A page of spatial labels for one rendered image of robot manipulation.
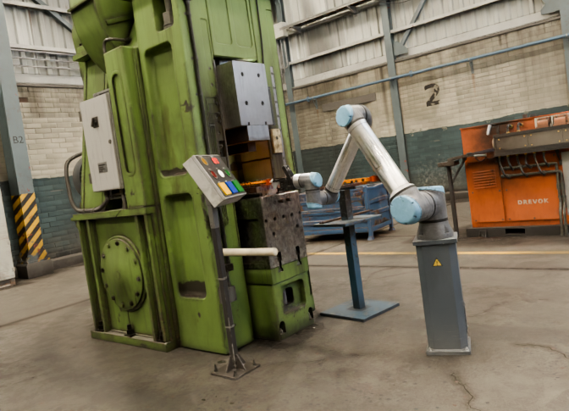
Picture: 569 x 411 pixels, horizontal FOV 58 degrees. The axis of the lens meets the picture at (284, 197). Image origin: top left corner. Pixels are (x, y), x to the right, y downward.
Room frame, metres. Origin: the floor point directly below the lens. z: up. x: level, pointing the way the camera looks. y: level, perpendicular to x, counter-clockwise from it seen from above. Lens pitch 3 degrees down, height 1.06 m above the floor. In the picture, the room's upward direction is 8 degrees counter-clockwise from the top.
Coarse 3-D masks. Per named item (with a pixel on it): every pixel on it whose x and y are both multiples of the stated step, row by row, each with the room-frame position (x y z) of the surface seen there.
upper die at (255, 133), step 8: (240, 128) 3.24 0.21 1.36; (248, 128) 3.21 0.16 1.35; (256, 128) 3.26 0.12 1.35; (264, 128) 3.32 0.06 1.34; (232, 136) 3.29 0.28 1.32; (240, 136) 3.24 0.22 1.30; (248, 136) 3.20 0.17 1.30; (256, 136) 3.25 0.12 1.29; (264, 136) 3.31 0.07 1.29; (232, 144) 3.32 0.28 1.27
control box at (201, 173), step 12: (192, 156) 2.63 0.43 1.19; (204, 156) 2.75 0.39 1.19; (216, 156) 2.90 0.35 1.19; (192, 168) 2.63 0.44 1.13; (204, 168) 2.63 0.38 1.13; (216, 168) 2.77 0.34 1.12; (204, 180) 2.62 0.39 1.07; (216, 180) 2.65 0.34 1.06; (228, 180) 2.80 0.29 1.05; (204, 192) 2.62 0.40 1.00; (216, 192) 2.60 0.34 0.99; (240, 192) 2.83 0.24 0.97; (216, 204) 2.60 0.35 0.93
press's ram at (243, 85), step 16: (224, 64) 3.20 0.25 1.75; (240, 64) 3.22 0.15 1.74; (256, 64) 3.33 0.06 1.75; (224, 80) 3.22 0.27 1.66; (240, 80) 3.20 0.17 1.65; (256, 80) 3.31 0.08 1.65; (224, 96) 3.23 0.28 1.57; (240, 96) 3.19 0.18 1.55; (256, 96) 3.29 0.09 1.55; (224, 112) 3.24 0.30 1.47; (240, 112) 3.17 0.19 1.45; (256, 112) 3.28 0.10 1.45; (224, 128) 3.26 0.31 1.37
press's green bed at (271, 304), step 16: (256, 272) 3.22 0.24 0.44; (272, 272) 3.15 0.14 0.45; (288, 272) 3.26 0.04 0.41; (304, 272) 3.40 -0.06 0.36; (256, 288) 3.24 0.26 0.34; (272, 288) 3.16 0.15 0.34; (288, 288) 3.38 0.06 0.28; (304, 288) 3.38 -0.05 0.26; (256, 304) 3.26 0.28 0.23; (272, 304) 3.17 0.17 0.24; (288, 304) 3.31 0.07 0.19; (304, 304) 3.37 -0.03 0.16; (256, 320) 3.27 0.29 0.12; (272, 320) 3.18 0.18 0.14; (288, 320) 3.22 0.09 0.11; (304, 320) 3.34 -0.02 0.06; (256, 336) 3.28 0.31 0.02; (272, 336) 3.19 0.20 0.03; (288, 336) 3.20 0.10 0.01
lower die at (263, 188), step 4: (252, 184) 3.35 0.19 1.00; (256, 184) 3.33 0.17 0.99; (260, 184) 3.31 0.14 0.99; (264, 184) 3.27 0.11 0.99; (244, 188) 3.27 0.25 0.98; (248, 188) 3.24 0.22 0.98; (252, 188) 3.22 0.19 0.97; (256, 188) 3.20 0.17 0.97; (260, 188) 3.23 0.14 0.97; (264, 188) 3.26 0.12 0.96; (268, 188) 3.29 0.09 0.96; (272, 188) 3.32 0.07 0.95; (276, 188) 3.35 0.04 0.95; (252, 192) 3.22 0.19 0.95; (256, 192) 3.20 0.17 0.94; (264, 192) 3.26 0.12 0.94; (268, 192) 3.29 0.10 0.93; (272, 192) 3.31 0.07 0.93
